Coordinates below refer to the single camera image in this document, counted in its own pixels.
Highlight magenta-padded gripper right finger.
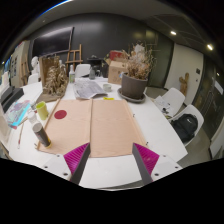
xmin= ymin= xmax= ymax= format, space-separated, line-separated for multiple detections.
xmin=132 ymin=142 xmax=184 ymax=186

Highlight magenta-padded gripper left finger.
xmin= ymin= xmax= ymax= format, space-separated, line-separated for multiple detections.
xmin=42 ymin=142 xmax=92 ymax=186

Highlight clear bottle with white cap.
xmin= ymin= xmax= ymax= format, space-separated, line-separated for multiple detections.
xmin=31 ymin=122 xmax=53 ymax=149

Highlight flat round red coaster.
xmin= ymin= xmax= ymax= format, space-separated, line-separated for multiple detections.
xmin=53 ymin=109 xmax=68 ymax=120

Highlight black backpack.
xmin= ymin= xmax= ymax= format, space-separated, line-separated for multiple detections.
xmin=170 ymin=113 xmax=199 ymax=144

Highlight white paper sheets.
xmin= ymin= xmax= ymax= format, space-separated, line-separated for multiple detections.
xmin=153 ymin=95 xmax=172 ymax=114

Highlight yellow-green mug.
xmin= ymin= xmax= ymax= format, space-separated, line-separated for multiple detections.
xmin=35 ymin=101 xmax=50 ymax=121

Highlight small jar with white lid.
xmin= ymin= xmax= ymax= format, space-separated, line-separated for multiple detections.
xmin=28 ymin=111 xmax=38 ymax=125

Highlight thin wooden stick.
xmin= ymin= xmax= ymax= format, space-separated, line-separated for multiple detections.
xmin=17 ymin=122 xmax=25 ymax=149

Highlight white plastic chair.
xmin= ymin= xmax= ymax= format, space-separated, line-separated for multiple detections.
xmin=162 ymin=87 xmax=186 ymax=118
xmin=74 ymin=63 xmax=92 ymax=79
xmin=27 ymin=73 xmax=40 ymax=85
xmin=171 ymin=104 xmax=205 ymax=148

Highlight dark grey plant saucer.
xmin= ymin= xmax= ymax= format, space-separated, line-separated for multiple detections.
xmin=117 ymin=87 xmax=147 ymax=104

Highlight folded newspaper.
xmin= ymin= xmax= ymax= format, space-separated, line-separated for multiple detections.
xmin=73 ymin=78 xmax=108 ymax=100

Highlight dried plant in grey pot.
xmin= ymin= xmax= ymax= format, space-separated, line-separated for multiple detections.
xmin=120 ymin=42 xmax=157 ymax=100

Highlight small white cup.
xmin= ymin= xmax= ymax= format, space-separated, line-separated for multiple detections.
xmin=102 ymin=83 xmax=113 ymax=93

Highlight brown relief sculpture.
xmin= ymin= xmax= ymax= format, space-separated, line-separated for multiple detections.
xmin=35 ymin=55 xmax=69 ymax=104

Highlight white spray bottle green label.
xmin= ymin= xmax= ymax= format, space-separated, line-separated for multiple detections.
xmin=68 ymin=64 xmax=76 ymax=84

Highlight wooden figure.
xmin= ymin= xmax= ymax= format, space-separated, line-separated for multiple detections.
xmin=178 ymin=72 xmax=190 ymax=96

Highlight black flat box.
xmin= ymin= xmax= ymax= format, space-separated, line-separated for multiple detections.
xmin=1 ymin=87 xmax=25 ymax=114
xmin=0 ymin=85 xmax=16 ymax=104

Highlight clear glass bottle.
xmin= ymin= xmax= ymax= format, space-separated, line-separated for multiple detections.
xmin=89 ymin=66 xmax=97 ymax=80

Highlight cardboard box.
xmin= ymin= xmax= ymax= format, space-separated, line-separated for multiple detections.
xmin=107 ymin=59 xmax=129 ymax=86

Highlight wooden easel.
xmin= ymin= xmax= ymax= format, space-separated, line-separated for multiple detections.
xmin=20 ymin=53 xmax=31 ymax=86
xmin=65 ymin=43 xmax=84 ymax=73

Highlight white plaster bust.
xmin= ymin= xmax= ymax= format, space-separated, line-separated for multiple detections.
xmin=30 ymin=55 xmax=41 ymax=75

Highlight red box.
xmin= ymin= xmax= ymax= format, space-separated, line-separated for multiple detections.
xmin=109 ymin=49 xmax=126 ymax=62

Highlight white cabinet with pictures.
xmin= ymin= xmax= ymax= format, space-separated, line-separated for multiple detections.
xmin=9 ymin=39 xmax=31 ymax=88

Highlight black wall screen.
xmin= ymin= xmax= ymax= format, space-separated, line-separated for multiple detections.
xmin=31 ymin=26 xmax=74 ymax=58

